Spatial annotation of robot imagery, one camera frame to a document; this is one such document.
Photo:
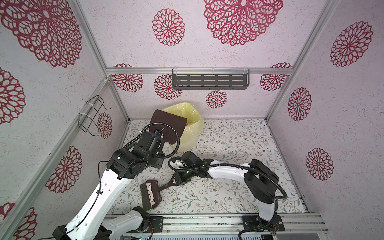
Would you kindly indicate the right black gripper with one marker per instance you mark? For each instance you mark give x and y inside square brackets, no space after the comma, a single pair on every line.
[182,180]

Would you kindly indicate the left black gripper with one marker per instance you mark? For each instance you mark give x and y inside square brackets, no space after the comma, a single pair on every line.
[159,163]

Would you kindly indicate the dark brown plastic dustpan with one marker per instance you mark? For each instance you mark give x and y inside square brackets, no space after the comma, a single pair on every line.
[176,122]

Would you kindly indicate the bin with yellow-green bag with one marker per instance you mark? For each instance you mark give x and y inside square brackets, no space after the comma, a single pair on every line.
[194,126]

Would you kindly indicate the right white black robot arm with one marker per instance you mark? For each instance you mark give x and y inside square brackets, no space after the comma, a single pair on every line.
[261,181]

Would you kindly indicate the black wire wall rack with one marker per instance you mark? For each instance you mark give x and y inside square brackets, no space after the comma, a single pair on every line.
[96,121]

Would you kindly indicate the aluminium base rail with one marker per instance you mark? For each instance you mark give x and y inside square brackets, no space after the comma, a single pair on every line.
[232,224]

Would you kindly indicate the dark grey wall shelf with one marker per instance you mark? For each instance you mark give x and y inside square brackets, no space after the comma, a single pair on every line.
[212,81]

